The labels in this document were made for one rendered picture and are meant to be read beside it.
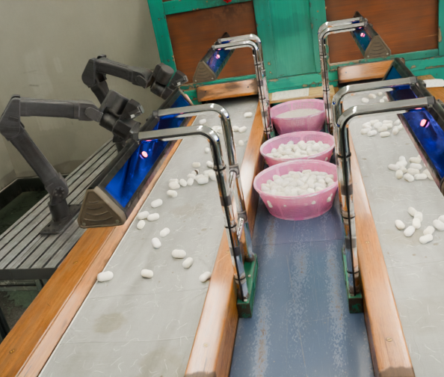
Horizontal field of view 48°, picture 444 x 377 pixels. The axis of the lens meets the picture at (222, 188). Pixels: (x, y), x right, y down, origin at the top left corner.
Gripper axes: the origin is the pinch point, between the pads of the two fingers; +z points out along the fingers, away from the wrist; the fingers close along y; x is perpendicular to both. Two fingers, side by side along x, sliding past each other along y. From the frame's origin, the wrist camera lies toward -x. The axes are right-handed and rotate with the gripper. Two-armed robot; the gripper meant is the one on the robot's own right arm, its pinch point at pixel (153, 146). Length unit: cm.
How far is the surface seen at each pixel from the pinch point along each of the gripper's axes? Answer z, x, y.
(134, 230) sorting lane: 8.3, 8.2, -37.2
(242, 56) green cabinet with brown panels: 13, -23, 86
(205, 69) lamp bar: 2.6, -30.9, 7.1
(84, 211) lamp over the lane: -1, -28, -90
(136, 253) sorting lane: 12, 5, -50
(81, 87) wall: -72, 74, 174
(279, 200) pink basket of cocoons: 40, -19, -29
